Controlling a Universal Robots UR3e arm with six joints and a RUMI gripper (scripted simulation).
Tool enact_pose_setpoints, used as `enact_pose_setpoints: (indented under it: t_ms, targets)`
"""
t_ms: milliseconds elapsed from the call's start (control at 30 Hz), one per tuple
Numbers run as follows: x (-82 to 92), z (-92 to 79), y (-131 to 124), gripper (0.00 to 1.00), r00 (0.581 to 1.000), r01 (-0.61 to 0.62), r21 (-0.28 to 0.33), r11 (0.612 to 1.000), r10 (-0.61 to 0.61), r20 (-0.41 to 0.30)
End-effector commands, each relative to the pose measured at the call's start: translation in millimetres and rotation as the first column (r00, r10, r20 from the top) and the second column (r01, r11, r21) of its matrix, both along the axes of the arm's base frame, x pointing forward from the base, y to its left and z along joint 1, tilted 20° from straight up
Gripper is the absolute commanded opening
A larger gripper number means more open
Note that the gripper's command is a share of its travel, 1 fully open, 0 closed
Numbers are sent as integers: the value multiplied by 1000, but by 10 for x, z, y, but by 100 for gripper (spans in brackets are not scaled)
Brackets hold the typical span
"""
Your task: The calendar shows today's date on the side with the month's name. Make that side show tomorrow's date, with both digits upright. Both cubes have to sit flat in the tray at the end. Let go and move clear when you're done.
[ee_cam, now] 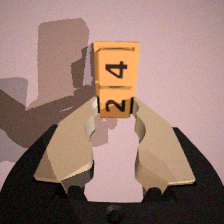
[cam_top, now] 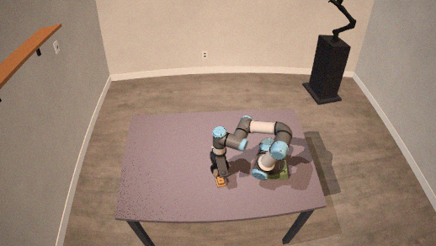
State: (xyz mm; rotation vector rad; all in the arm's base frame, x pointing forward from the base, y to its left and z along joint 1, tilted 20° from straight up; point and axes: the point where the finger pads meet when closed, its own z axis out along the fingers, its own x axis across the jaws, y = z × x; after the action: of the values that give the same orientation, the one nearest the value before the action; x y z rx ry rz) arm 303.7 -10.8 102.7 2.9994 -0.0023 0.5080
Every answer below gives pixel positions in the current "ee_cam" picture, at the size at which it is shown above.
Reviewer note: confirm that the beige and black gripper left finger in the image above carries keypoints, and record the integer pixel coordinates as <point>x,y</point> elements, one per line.
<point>60,158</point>

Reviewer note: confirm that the orange cube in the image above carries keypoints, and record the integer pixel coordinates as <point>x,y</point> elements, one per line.
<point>116,67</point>
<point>115,101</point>

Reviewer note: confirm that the orange wooden tray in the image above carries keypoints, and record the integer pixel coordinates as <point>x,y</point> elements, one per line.
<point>98,45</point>

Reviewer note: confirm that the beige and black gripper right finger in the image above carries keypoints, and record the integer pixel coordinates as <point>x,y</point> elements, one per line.
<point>167,159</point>

